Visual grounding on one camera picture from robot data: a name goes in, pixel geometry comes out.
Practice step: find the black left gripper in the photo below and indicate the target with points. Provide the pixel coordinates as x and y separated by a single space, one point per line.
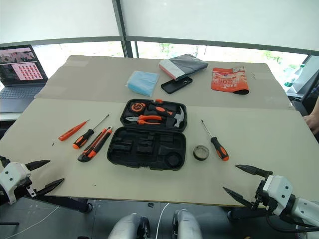
26 185

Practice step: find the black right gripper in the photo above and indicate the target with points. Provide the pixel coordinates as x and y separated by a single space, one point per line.
260 196

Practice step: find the black orange cross screwdriver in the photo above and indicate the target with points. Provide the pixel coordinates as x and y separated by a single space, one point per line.
219 149

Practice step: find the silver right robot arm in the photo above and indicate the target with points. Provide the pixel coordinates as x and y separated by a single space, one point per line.
306 206

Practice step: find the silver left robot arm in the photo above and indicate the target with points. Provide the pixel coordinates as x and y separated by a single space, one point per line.
2 196

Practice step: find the black tool case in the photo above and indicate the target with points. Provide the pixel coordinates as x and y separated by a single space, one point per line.
139 159

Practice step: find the black table foot with caster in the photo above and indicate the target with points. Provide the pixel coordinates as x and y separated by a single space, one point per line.
72 203
245 214

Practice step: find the orange tester screwdriver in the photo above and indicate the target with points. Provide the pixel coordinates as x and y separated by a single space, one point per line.
71 132

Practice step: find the black electrical tape roll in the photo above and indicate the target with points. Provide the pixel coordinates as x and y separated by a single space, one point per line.
200 155

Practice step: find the black orange utility knife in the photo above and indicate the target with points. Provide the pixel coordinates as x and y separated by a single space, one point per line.
96 145

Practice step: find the silver rounded robot leg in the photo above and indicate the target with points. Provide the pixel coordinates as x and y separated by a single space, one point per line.
127 226
185 224

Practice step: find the dark open laptop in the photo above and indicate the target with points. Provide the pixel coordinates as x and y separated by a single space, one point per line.
17 87

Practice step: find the black orange claw hammer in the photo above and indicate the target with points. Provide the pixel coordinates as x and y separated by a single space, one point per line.
178 118

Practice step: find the orange printed pouch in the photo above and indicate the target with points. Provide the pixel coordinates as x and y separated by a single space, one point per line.
229 79

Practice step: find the black mesh chair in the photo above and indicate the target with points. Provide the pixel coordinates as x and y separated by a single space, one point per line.
309 97

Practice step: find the orange black tape measure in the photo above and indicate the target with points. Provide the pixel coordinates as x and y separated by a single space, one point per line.
137 107

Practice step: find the green capped plastic bottle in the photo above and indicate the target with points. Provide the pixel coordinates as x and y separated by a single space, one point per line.
295 74

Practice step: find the black phone case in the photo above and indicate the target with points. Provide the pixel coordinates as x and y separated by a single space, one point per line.
177 84

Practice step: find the blue face mask pack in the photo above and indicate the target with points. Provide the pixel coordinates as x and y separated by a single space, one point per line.
142 82

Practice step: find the dark window frame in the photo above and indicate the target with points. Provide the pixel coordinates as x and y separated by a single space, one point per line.
124 25

